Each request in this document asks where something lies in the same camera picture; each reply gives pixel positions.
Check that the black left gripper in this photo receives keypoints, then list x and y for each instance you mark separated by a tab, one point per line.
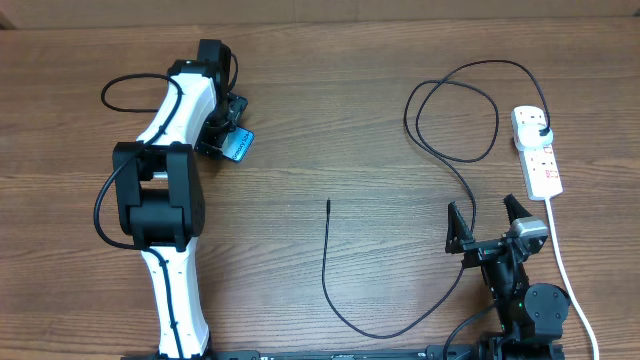
235	104

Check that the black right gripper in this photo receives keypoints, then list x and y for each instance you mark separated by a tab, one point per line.
459	240

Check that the blue Samsung smartphone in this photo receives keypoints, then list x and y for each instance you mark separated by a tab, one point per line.
237	144

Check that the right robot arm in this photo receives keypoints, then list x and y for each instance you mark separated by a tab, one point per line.
531	315

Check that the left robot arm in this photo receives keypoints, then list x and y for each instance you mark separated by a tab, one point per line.
160	199

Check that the white charger plug adapter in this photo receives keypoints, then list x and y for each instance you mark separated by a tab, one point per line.
528	137

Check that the white power strip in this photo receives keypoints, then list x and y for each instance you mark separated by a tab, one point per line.
539	166

